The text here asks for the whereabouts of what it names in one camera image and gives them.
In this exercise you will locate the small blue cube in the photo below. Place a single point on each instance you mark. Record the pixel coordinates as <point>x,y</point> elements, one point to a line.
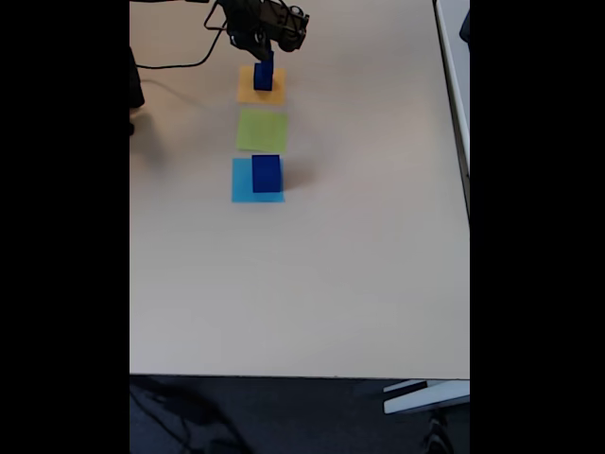
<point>271,59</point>

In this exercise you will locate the medium blue cube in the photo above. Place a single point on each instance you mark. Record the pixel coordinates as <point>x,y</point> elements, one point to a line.
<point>263,80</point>

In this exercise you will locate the large blue cube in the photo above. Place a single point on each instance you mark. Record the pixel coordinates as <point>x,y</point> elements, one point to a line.
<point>266,175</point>

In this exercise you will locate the orange paper square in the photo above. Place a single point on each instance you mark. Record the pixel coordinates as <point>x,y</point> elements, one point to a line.
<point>246,92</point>

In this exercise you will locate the green paper square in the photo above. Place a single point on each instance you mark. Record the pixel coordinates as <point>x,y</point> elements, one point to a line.
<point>262,130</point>

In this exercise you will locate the light blue paper square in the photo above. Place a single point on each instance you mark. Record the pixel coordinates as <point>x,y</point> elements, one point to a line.
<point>241,182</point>

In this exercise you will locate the white neighbouring table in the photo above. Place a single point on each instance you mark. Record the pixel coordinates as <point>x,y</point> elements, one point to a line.
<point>454,47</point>

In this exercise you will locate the dark blue object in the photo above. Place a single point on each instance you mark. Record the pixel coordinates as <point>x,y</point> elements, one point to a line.
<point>466,26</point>

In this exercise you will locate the white table foot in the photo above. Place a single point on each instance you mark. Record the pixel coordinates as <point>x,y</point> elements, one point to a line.
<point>425,399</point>

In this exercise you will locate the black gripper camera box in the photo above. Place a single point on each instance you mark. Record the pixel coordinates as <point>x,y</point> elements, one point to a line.
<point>290,28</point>

